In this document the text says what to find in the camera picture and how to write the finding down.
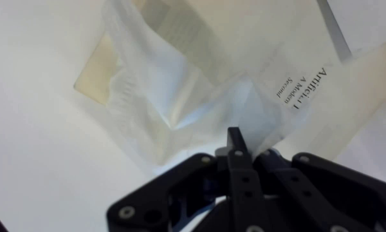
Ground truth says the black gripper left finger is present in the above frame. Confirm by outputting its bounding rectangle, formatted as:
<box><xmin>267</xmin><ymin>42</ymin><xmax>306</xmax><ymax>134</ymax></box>
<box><xmin>106</xmin><ymin>126</ymin><xmax>266</xmax><ymax>232</ymax></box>

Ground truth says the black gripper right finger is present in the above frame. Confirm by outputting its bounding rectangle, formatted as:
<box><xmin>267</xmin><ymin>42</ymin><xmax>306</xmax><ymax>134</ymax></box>
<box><xmin>253</xmin><ymin>148</ymin><xmax>386</xmax><ymax>232</ymax></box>

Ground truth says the white napkin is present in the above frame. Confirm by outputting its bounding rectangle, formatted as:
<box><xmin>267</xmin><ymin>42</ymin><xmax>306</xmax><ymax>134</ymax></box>
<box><xmin>101</xmin><ymin>0</ymin><xmax>297</xmax><ymax>168</ymax></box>

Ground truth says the white paper sheet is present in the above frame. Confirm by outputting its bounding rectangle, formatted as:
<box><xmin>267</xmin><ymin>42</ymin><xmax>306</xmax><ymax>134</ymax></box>
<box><xmin>316</xmin><ymin>0</ymin><xmax>386</xmax><ymax>61</ymax></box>

